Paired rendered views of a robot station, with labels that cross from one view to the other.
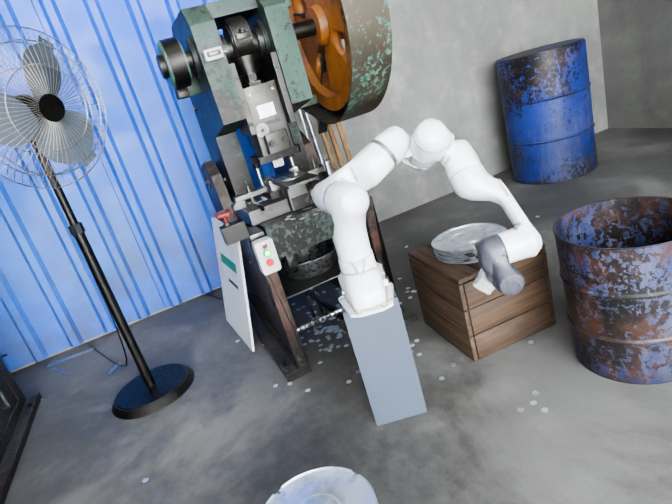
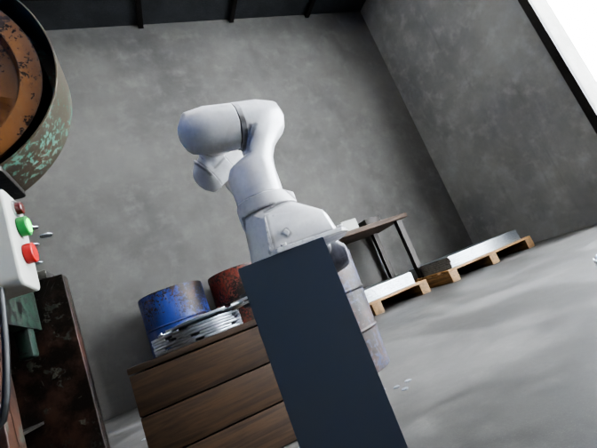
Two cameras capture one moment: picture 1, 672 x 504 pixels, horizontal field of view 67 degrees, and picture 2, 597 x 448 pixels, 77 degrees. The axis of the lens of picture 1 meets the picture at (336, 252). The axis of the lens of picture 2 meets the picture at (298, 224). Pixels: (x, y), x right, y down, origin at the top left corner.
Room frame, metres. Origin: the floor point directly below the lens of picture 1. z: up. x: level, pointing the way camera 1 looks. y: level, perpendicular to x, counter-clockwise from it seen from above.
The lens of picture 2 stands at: (1.52, 0.76, 0.35)
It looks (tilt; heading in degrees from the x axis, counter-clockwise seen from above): 11 degrees up; 265
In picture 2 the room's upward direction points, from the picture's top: 21 degrees counter-clockwise
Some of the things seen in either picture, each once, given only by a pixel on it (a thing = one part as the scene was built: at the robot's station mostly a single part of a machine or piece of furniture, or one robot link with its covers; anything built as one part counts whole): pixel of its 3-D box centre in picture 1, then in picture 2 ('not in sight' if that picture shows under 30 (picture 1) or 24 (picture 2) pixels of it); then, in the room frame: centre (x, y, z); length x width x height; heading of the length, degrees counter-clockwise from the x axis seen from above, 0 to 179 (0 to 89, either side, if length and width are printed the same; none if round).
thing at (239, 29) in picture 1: (245, 61); not in sight; (2.24, 0.13, 1.27); 0.21 x 0.12 x 0.34; 18
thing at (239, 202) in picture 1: (247, 192); not in sight; (2.19, 0.30, 0.76); 0.17 x 0.06 x 0.10; 108
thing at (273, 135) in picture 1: (265, 117); not in sight; (2.20, 0.12, 1.04); 0.17 x 0.15 x 0.30; 18
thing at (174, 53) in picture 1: (182, 67); not in sight; (2.18, 0.38, 1.31); 0.22 x 0.12 x 0.22; 18
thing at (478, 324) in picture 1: (479, 286); (218, 393); (1.85, -0.52, 0.18); 0.40 x 0.38 x 0.35; 14
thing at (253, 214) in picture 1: (288, 197); not in sight; (2.24, 0.14, 0.68); 0.45 x 0.30 x 0.06; 108
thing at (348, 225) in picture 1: (350, 220); (257, 149); (1.47, -0.07, 0.71); 0.18 x 0.11 x 0.25; 21
